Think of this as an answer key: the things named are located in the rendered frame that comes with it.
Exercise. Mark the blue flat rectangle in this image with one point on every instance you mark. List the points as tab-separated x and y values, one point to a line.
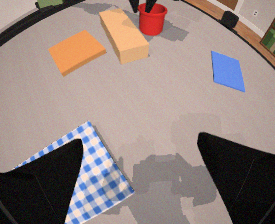
227	71

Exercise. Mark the blue and white checkered cloth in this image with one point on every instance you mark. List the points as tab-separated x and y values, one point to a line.
100	185

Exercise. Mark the red cup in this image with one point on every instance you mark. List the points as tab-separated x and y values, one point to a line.
151	24

